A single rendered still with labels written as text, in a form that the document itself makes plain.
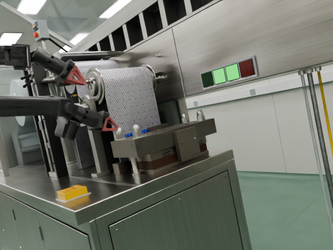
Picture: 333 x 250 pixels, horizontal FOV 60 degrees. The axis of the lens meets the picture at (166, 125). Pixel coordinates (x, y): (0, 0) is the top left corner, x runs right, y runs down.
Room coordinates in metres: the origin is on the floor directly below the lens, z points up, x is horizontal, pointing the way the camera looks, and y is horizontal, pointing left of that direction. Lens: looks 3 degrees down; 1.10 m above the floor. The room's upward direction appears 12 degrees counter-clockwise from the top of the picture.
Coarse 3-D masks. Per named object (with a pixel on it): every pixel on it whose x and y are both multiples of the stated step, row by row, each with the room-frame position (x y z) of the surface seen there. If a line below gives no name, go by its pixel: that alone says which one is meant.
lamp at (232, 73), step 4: (236, 64) 1.01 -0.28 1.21; (228, 68) 1.03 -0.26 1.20; (232, 68) 1.02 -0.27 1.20; (236, 68) 1.01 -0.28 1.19; (228, 72) 1.04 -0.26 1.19; (232, 72) 1.02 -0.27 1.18; (236, 72) 1.01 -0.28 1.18; (228, 76) 1.04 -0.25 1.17; (232, 76) 1.03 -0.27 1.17; (236, 76) 1.01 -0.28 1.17; (228, 80) 1.04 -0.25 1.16
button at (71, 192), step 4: (68, 188) 0.88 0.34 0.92; (72, 188) 0.87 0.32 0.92; (76, 188) 0.86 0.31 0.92; (80, 188) 0.86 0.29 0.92; (84, 188) 0.86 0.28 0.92; (60, 192) 0.85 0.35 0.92; (64, 192) 0.84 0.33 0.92; (68, 192) 0.83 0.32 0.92; (72, 192) 0.84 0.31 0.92; (76, 192) 0.85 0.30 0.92; (80, 192) 0.85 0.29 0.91; (84, 192) 0.86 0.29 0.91; (60, 196) 0.86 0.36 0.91; (64, 196) 0.83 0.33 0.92; (68, 196) 0.83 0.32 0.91; (72, 196) 0.84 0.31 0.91; (76, 196) 0.85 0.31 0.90
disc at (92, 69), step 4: (92, 68) 1.13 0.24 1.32; (96, 68) 1.11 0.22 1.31; (88, 72) 1.16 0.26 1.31; (96, 72) 1.11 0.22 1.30; (100, 76) 1.10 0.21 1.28; (100, 80) 1.10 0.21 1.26; (104, 84) 1.09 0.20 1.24; (104, 88) 1.09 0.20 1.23; (104, 92) 1.10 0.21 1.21; (104, 96) 1.10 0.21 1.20; (100, 100) 1.13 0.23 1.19; (96, 104) 1.16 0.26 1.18
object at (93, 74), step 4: (92, 72) 1.12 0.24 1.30; (88, 76) 1.16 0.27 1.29; (92, 76) 1.13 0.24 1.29; (96, 76) 1.11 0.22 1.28; (152, 76) 1.26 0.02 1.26; (96, 80) 1.11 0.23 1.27; (152, 80) 1.26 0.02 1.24; (100, 84) 1.10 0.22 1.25; (100, 88) 1.10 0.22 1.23; (100, 92) 1.10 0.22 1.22; (92, 96) 1.16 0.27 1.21; (96, 96) 1.13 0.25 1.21; (100, 96) 1.12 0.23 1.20; (96, 100) 1.14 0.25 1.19
